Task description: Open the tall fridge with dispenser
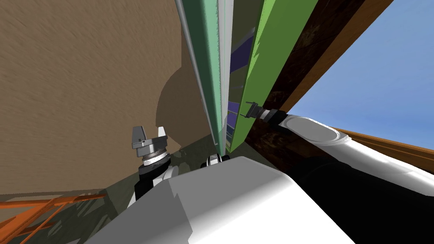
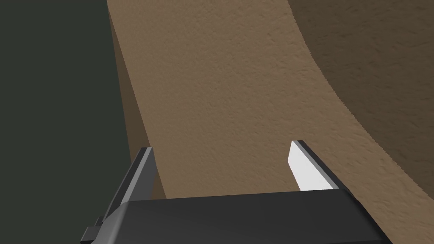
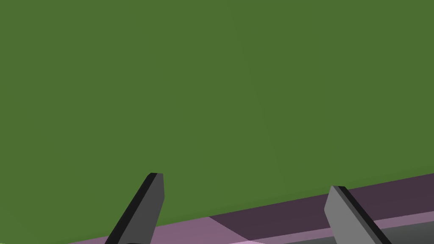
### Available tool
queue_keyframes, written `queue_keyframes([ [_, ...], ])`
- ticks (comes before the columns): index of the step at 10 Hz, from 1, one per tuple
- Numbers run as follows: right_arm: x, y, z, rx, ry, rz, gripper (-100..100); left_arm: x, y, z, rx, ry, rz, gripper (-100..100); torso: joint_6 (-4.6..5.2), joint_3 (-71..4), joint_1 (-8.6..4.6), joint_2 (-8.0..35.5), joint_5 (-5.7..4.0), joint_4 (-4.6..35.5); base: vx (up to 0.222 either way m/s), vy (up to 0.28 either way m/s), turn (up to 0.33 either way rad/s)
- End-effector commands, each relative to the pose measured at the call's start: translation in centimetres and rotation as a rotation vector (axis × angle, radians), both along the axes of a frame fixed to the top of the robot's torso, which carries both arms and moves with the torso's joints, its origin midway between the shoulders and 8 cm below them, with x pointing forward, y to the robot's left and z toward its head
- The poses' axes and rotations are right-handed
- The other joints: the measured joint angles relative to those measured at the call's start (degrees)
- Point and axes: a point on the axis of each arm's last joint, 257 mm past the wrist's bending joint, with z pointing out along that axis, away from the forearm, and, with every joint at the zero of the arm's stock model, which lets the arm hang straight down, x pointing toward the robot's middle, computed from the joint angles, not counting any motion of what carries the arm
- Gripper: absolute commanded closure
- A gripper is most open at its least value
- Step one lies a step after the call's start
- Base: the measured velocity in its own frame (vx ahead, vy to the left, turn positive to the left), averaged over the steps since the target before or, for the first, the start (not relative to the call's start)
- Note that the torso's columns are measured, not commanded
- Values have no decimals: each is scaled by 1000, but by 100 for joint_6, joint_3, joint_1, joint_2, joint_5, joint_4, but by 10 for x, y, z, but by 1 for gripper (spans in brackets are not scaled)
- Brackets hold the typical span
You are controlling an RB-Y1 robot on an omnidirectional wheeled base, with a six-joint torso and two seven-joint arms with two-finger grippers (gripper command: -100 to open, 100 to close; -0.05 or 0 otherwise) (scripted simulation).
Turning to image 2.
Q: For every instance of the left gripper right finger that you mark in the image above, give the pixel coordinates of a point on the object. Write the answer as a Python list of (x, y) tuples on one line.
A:
[(310, 171)]

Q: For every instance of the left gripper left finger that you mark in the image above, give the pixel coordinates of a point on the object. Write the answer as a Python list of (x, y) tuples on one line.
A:
[(139, 178)]

